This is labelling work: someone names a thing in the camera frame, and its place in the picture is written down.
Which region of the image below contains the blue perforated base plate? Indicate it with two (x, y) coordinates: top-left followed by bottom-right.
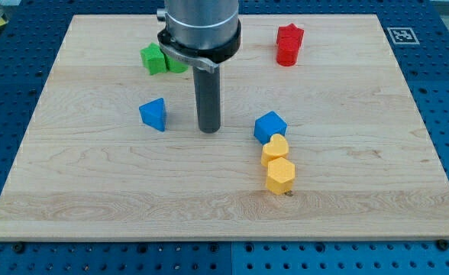
(0, 0), (449, 274)

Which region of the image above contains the blue triangle block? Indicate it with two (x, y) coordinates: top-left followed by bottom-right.
(139, 98), (166, 131)

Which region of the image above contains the green star block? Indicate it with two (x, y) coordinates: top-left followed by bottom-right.
(140, 43), (167, 75)

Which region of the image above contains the red star block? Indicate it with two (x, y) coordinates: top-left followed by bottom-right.
(276, 23), (305, 45)

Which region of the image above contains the white fiducial marker tag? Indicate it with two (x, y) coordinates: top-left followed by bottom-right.
(387, 27), (419, 45)

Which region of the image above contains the blue cube block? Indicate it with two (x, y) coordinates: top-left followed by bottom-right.
(254, 111), (287, 145)

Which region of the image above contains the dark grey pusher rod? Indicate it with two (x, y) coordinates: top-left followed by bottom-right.
(192, 67), (221, 134)

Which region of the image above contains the wooden board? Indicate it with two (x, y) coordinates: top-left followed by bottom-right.
(0, 15), (449, 242)

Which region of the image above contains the yellow hexagon block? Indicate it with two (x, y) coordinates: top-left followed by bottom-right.
(266, 157), (296, 195)

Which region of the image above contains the yellow heart block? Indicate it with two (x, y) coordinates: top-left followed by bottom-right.
(260, 134), (289, 167)

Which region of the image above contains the red cylinder block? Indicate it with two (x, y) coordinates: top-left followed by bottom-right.
(276, 37), (300, 66)

